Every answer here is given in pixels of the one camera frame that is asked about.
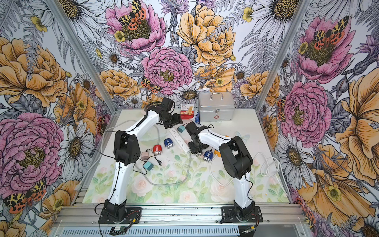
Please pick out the dark blue electric shaver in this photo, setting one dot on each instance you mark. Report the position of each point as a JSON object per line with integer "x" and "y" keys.
{"x": 208, "y": 156}

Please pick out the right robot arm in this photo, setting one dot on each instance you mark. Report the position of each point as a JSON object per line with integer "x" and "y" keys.
{"x": 236, "y": 159}

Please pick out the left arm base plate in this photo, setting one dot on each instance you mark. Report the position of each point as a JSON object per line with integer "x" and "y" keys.
{"x": 127, "y": 215}

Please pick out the orange power strip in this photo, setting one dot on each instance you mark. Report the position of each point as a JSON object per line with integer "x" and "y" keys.
{"x": 217, "y": 153}

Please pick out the red electric shaver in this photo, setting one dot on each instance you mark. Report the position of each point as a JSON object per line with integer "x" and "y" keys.
{"x": 157, "y": 150}

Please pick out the teal usb charger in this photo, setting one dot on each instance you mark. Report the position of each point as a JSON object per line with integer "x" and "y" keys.
{"x": 181, "y": 129}
{"x": 148, "y": 166}

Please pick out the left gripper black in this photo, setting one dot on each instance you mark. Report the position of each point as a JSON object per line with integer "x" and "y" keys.
{"x": 177, "y": 121}

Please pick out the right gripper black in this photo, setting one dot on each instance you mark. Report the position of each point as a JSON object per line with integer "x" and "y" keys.
{"x": 190, "y": 145}

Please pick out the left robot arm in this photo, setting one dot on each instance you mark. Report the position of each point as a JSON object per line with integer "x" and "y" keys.
{"x": 127, "y": 151}

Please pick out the red cardboard box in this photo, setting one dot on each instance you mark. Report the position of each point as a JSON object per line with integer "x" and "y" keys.
{"x": 187, "y": 111}

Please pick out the silver metal case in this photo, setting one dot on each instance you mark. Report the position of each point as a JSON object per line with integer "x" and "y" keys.
{"x": 216, "y": 106}

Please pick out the aluminium front rail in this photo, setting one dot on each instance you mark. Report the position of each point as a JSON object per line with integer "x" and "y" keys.
{"x": 180, "y": 214}

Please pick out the pink usb charger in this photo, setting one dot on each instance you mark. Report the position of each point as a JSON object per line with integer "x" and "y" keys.
{"x": 144, "y": 156}

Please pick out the white power strip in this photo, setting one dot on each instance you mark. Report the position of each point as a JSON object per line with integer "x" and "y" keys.
{"x": 179, "y": 140}

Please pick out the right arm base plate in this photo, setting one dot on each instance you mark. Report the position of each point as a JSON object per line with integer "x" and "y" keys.
{"x": 250, "y": 214}

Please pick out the blue white packet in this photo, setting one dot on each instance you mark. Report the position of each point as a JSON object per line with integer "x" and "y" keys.
{"x": 197, "y": 118}

